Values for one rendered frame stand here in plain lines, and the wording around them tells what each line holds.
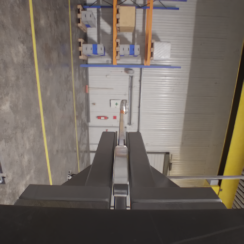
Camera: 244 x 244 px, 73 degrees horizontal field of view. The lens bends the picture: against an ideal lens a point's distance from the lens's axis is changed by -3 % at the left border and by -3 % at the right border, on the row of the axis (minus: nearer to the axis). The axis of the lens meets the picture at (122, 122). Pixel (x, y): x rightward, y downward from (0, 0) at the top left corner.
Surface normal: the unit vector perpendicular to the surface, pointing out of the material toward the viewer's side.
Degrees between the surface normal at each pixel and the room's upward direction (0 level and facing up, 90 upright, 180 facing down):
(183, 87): 90
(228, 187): 90
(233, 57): 90
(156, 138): 90
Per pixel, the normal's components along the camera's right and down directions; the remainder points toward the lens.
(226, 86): 0.00, 0.29
